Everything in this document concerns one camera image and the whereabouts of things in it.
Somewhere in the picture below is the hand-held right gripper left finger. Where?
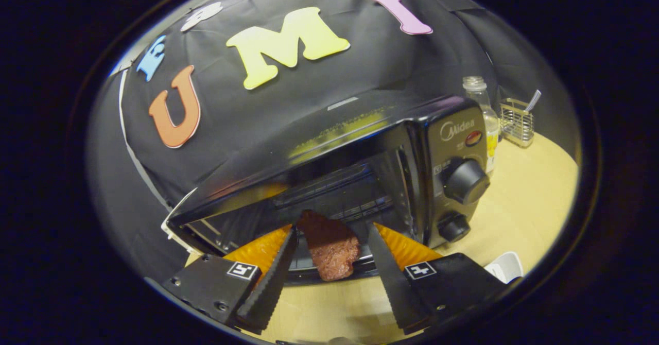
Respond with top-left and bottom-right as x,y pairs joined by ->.
164,225 -> 299,335

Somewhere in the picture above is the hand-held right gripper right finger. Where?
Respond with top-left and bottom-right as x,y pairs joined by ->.
367,222 -> 516,335

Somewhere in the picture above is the brown meat piece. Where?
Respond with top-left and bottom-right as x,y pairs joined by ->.
297,210 -> 361,283

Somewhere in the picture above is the black electric oven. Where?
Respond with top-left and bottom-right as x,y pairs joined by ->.
167,90 -> 491,287

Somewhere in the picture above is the white rectangular tray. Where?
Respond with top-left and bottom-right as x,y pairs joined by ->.
483,251 -> 525,284

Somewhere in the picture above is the clear glass bottle yellow label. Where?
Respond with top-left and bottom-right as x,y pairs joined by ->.
461,75 -> 501,177

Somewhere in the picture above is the small silver spoon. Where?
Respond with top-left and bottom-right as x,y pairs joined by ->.
524,89 -> 543,113

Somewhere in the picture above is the oven wire rack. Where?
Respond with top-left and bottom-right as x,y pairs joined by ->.
273,178 -> 412,222

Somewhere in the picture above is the wire mesh utensil holder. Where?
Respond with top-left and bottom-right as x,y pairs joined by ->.
499,97 -> 536,148

